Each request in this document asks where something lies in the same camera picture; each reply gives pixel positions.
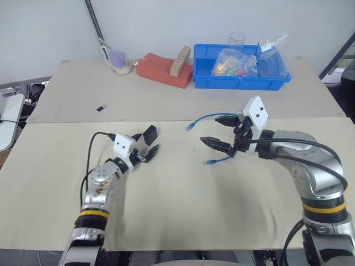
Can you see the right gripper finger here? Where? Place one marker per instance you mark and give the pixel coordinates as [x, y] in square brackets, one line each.
[228, 121]
[217, 144]

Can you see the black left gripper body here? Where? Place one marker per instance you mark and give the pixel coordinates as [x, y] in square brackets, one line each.
[137, 158]

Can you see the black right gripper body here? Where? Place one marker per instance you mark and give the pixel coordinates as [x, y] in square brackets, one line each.
[242, 133]

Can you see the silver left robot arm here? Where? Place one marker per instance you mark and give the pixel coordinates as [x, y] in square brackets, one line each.
[97, 180]

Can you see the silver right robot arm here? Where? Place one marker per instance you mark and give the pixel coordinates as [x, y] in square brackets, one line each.
[319, 166]

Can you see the tiny black plastic piece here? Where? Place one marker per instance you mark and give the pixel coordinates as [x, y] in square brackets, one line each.
[101, 108]

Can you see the beige table cloth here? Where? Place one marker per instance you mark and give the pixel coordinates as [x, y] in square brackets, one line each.
[177, 194]

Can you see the blue plastic bin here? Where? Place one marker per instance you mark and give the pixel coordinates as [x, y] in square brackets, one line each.
[202, 74]

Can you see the bag of colourful small parts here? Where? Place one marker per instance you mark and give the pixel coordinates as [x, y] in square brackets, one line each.
[233, 63]

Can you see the red foam block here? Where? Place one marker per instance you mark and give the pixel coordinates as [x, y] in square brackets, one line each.
[155, 69]

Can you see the clear bag with dark contents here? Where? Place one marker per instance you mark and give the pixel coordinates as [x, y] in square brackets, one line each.
[273, 61]

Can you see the wooden block with holes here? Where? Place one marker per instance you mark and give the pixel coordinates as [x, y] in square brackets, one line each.
[180, 62]

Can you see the glass jar with purple contents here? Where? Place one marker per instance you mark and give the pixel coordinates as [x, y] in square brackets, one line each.
[119, 59]

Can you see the clear plastic cup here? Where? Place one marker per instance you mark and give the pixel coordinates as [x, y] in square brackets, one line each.
[237, 40]

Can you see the white tag on pole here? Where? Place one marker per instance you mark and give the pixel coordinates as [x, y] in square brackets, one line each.
[105, 51]

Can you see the black bags under shelf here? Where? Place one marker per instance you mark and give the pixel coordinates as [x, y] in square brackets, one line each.
[37, 94]

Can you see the grey ribbed pole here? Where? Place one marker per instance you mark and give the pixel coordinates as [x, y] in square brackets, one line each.
[94, 19]

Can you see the white side table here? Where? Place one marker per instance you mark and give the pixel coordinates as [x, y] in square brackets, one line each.
[9, 116]

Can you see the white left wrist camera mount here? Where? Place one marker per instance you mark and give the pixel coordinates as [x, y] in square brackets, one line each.
[124, 145]

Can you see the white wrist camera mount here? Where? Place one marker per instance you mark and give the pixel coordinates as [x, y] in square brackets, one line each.
[124, 145]
[256, 116]

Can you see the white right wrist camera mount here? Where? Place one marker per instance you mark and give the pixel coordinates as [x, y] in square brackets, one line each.
[256, 116]

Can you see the dark metal frame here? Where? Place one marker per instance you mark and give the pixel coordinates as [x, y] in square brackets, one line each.
[335, 52]

